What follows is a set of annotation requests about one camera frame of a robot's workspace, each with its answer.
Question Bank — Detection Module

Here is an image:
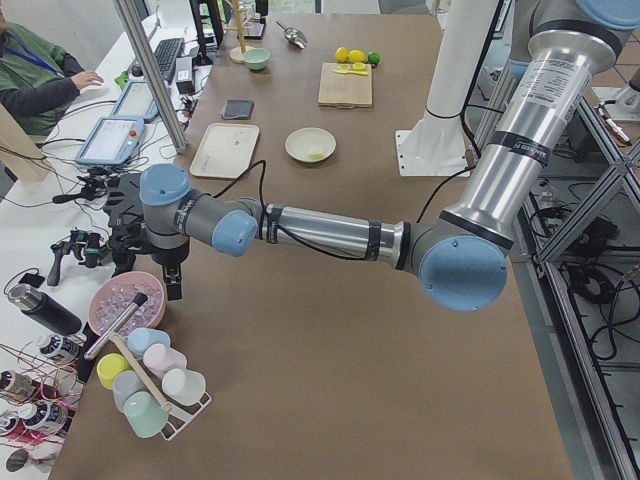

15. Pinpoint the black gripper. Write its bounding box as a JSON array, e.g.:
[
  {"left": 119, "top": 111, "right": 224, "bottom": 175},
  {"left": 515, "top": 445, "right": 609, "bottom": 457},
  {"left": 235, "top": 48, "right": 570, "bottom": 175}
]
[{"left": 147, "top": 239, "right": 189, "bottom": 301}]

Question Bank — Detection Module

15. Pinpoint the cream round plate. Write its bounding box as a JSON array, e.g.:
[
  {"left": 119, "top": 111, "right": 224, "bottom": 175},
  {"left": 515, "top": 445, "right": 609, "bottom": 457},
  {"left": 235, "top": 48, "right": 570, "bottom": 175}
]
[{"left": 285, "top": 127, "right": 337, "bottom": 163}]

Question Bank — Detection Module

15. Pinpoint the white steamed bun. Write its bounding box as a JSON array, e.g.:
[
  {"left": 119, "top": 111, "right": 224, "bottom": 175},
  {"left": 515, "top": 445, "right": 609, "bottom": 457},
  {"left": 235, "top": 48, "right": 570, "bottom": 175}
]
[{"left": 307, "top": 146, "right": 324, "bottom": 158}]

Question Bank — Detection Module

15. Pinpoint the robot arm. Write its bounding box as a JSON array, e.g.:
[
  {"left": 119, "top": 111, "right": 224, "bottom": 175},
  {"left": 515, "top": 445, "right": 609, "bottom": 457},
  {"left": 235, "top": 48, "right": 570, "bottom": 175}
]
[{"left": 139, "top": 1, "right": 639, "bottom": 311}]

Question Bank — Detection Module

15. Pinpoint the cream rabbit tray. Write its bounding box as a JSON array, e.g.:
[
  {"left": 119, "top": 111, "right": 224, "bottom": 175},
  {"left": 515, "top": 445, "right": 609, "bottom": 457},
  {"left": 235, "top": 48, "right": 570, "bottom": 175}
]
[{"left": 190, "top": 123, "right": 260, "bottom": 179}]

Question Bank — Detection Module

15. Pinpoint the dark framed tray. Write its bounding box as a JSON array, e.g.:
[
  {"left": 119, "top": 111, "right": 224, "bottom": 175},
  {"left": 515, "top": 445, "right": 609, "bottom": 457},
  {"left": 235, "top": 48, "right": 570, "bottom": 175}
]
[{"left": 225, "top": 19, "right": 266, "bottom": 40}]

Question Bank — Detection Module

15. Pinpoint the pink bowl with ice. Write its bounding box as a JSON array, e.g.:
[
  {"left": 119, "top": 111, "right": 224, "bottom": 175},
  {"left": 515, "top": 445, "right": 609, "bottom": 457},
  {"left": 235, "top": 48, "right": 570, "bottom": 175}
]
[{"left": 88, "top": 271, "right": 166, "bottom": 336}]

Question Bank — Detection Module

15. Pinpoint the light blue cup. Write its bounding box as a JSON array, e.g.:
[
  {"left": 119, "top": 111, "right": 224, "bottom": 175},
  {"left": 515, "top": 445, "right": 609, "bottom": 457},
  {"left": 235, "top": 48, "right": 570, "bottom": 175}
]
[{"left": 127, "top": 327, "right": 171, "bottom": 358}]

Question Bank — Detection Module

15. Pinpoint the pink cup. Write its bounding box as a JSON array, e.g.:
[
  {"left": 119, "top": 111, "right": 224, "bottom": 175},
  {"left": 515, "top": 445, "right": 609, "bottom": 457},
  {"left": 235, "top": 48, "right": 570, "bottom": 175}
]
[{"left": 142, "top": 343, "right": 187, "bottom": 380}]

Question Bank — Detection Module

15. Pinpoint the yellow cup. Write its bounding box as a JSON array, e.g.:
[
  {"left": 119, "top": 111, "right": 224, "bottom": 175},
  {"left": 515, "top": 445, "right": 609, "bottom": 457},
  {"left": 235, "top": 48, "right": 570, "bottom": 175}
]
[{"left": 96, "top": 353, "right": 131, "bottom": 390}]

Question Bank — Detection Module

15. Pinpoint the white cup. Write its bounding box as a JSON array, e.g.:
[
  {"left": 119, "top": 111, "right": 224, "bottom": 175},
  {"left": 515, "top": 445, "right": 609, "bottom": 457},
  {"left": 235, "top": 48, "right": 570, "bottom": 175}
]
[{"left": 162, "top": 368, "right": 206, "bottom": 406}]

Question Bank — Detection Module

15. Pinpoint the grey cup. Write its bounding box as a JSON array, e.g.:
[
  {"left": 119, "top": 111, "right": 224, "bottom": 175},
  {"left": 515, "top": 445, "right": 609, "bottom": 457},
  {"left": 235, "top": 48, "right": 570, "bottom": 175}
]
[{"left": 112, "top": 370, "right": 147, "bottom": 413}]

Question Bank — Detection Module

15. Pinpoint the wooden stick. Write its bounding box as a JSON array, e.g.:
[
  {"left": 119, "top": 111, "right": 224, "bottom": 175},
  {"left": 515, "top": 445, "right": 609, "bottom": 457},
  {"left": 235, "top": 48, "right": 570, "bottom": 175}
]
[{"left": 110, "top": 333, "right": 172, "bottom": 413}]

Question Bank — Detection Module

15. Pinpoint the black thermos bottle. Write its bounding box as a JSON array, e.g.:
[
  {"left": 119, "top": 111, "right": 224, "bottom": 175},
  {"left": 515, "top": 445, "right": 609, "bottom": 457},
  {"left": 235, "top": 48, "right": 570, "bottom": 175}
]
[{"left": 7, "top": 283, "right": 82, "bottom": 336}]

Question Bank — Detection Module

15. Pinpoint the white cup rack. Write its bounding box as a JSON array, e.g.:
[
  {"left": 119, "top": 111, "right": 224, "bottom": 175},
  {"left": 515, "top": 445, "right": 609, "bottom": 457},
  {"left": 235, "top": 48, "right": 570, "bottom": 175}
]
[{"left": 160, "top": 392, "right": 213, "bottom": 441}]

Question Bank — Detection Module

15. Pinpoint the teach pendant front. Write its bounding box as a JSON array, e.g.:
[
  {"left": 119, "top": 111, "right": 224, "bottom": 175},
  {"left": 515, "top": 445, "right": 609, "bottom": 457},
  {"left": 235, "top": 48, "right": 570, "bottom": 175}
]
[{"left": 75, "top": 116, "right": 145, "bottom": 166}]

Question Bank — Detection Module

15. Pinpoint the teach pendant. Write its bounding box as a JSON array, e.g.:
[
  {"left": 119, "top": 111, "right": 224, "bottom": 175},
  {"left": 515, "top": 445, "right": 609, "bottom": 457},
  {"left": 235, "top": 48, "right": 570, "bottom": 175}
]
[
  {"left": 111, "top": 80, "right": 158, "bottom": 123},
  {"left": 75, "top": 116, "right": 145, "bottom": 166}
]

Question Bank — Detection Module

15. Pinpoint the mint green cup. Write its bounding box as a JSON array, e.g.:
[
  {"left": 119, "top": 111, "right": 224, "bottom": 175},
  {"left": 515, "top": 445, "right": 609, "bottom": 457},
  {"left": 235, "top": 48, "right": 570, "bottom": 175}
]
[{"left": 123, "top": 391, "right": 169, "bottom": 438}]

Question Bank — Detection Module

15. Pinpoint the folded grey cloth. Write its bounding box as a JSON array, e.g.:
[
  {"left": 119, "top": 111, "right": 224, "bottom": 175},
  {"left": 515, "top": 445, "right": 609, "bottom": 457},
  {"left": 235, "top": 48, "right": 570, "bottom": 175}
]
[{"left": 221, "top": 99, "right": 254, "bottom": 120}]

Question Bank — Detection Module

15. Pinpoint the teach pendant rear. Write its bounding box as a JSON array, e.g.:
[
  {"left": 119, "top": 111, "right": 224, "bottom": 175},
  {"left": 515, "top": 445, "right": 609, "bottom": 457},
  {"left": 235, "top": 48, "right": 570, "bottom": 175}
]
[{"left": 111, "top": 80, "right": 158, "bottom": 123}]

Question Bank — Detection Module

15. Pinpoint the black keyboard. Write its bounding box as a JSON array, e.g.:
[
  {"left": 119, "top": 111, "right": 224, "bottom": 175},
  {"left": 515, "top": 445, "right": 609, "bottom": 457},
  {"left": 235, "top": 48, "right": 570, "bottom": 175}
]
[{"left": 154, "top": 38, "right": 184, "bottom": 83}]

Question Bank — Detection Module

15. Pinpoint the wooden mug tree stand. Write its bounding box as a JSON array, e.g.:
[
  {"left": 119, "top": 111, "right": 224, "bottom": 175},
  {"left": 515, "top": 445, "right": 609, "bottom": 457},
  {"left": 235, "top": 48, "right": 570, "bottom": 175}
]
[{"left": 224, "top": 0, "right": 251, "bottom": 64}]

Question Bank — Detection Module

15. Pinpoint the light green bowl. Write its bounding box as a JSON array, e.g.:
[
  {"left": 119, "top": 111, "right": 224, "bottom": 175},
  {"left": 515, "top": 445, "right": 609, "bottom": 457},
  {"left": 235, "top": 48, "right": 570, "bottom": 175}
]
[{"left": 243, "top": 48, "right": 271, "bottom": 71}]

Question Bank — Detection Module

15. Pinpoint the seated person green jacket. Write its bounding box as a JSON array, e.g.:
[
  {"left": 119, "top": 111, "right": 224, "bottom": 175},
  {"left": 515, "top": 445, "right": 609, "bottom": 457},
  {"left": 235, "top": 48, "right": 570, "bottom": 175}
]
[{"left": 1, "top": 18, "right": 103, "bottom": 138}]

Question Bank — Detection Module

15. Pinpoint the bamboo cutting board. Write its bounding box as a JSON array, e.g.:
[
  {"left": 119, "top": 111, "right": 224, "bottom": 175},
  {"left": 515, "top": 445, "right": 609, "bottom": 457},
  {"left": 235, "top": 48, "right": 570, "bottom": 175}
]
[{"left": 318, "top": 62, "right": 373, "bottom": 108}]

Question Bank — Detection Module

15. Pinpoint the metal scoop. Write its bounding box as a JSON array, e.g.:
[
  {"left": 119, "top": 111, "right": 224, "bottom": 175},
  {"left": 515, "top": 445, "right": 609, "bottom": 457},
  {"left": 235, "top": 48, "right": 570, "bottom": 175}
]
[{"left": 276, "top": 20, "right": 308, "bottom": 50}]

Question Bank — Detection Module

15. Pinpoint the yellow plastic knife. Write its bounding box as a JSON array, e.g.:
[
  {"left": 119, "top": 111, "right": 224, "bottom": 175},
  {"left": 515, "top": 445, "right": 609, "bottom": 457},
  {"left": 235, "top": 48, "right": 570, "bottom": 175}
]
[{"left": 332, "top": 69, "right": 369, "bottom": 76}]

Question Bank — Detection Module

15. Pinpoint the whole lemon lower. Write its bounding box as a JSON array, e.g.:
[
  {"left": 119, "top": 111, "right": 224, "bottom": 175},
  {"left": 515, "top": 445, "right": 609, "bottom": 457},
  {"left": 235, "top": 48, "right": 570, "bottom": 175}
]
[{"left": 334, "top": 46, "right": 350, "bottom": 63}]

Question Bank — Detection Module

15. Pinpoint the whole lemon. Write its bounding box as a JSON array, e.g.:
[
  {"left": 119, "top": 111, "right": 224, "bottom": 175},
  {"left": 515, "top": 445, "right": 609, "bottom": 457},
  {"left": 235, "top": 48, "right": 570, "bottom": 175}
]
[
  {"left": 347, "top": 49, "right": 367, "bottom": 63},
  {"left": 334, "top": 46, "right": 350, "bottom": 63}
]

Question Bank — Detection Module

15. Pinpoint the whole lemon upper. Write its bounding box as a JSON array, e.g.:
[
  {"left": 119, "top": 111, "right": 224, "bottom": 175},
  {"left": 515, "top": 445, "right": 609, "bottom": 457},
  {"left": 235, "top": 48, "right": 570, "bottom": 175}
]
[{"left": 347, "top": 49, "right": 367, "bottom": 63}]

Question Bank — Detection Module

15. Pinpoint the green lime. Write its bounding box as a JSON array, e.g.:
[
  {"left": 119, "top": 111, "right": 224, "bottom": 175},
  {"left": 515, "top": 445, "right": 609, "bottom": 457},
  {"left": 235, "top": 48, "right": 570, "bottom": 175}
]
[{"left": 367, "top": 51, "right": 381, "bottom": 67}]

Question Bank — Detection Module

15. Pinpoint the aluminium frame post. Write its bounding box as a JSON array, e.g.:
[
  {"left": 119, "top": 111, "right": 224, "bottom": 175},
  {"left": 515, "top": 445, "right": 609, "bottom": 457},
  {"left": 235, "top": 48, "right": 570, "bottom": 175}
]
[{"left": 113, "top": 0, "right": 187, "bottom": 154}]

